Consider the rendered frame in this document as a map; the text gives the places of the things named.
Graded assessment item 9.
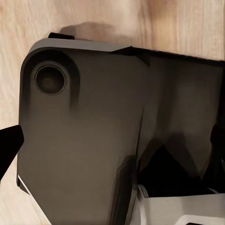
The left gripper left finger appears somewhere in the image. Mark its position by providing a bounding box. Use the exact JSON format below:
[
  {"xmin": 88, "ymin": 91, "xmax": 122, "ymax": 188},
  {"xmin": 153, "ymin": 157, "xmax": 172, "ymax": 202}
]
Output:
[{"xmin": 0, "ymin": 125, "xmax": 24, "ymax": 181}]

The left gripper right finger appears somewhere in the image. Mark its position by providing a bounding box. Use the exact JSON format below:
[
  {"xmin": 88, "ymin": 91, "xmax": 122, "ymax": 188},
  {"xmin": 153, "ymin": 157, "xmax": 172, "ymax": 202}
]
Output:
[{"xmin": 210, "ymin": 124, "xmax": 225, "ymax": 162}]

